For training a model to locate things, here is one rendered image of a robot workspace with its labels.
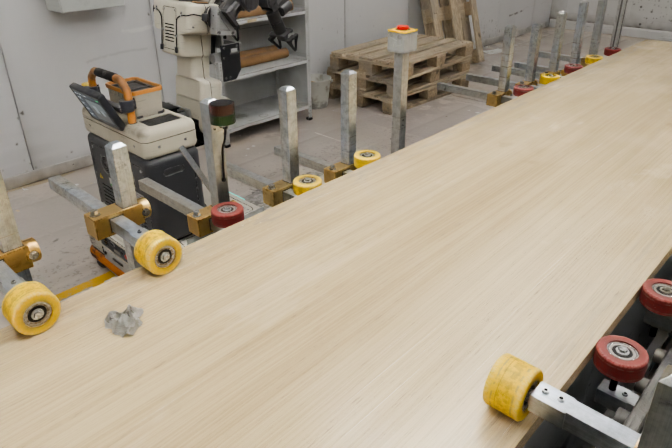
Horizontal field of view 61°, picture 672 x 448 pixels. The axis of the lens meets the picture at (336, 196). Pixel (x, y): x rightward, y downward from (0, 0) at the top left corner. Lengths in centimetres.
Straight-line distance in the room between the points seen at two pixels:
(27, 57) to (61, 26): 29
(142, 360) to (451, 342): 52
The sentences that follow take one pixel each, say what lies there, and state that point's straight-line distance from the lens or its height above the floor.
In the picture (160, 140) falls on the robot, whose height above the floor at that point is 76.
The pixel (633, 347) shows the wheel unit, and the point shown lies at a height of 91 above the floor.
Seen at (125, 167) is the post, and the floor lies 106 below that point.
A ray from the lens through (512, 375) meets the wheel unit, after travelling 87.
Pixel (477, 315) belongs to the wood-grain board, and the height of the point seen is 90.
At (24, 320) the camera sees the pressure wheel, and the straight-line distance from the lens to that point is 113.
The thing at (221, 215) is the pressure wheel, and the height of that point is 91.
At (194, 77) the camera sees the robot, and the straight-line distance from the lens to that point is 264.
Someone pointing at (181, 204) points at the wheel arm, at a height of 86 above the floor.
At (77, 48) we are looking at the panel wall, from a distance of 415.
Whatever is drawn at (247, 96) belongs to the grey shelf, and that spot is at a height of 19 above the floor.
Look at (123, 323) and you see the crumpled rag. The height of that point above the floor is 91.
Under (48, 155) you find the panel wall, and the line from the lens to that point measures 421.
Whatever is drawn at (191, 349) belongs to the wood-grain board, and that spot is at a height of 90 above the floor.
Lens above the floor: 155
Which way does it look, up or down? 26 degrees down
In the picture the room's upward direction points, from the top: 1 degrees counter-clockwise
